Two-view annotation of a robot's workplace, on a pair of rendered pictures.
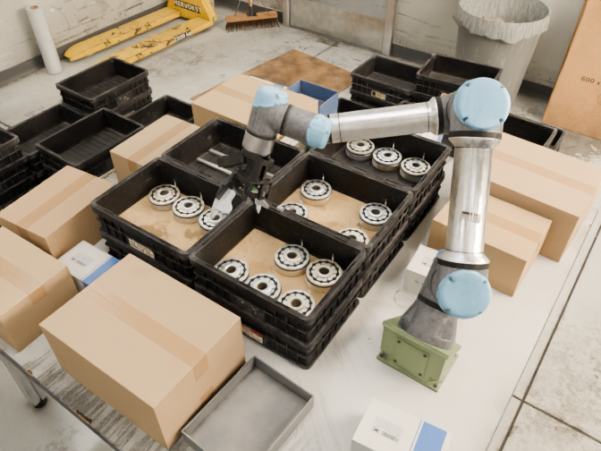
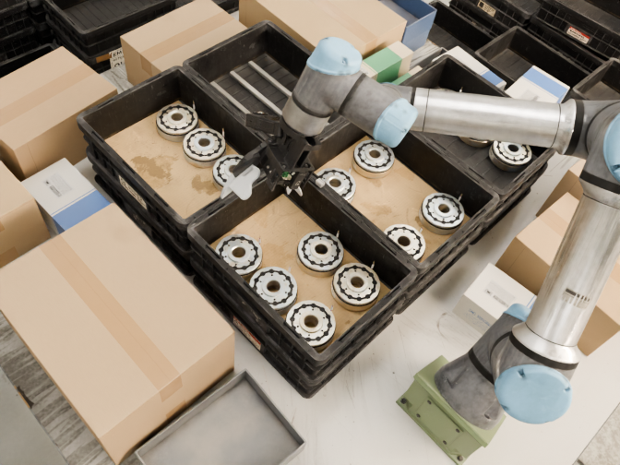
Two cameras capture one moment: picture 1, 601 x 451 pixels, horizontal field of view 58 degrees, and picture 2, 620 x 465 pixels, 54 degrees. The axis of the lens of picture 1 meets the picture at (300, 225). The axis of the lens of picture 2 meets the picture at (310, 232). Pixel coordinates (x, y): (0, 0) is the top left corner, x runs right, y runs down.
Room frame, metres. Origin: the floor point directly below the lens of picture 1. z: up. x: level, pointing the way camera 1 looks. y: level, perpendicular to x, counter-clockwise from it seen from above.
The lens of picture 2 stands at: (0.38, 0.03, 1.97)
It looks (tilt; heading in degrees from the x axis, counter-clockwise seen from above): 55 degrees down; 2
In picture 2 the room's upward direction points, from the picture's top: 11 degrees clockwise
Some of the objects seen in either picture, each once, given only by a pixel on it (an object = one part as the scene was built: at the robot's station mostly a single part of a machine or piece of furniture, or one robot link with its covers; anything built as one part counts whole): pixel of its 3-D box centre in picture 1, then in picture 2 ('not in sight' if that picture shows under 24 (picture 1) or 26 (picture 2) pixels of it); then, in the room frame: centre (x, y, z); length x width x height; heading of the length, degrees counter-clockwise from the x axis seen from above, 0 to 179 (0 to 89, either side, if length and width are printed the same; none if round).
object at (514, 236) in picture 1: (486, 238); (577, 272); (1.26, -0.60, 0.78); 0.30 x 0.22 x 0.16; 53
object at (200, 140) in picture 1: (234, 168); (275, 100); (1.52, 0.23, 0.87); 0.40 x 0.30 x 0.11; 56
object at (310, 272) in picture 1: (324, 272); (356, 283); (1.04, -0.07, 0.86); 0.10 x 0.10 x 0.01
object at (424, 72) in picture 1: (452, 108); (576, 47); (2.75, -0.87, 0.37); 0.42 x 0.34 x 0.46; 55
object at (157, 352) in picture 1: (148, 344); (115, 328); (0.84, 0.40, 0.80); 0.40 x 0.30 x 0.20; 56
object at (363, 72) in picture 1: (388, 97); (498, 13); (2.98, -0.54, 0.31); 0.40 x 0.30 x 0.34; 55
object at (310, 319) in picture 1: (277, 256); (302, 253); (1.05, 0.06, 0.92); 0.40 x 0.30 x 0.02; 56
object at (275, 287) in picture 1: (262, 287); (273, 287); (0.99, 0.10, 0.86); 0.10 x 0.10 x 0.01
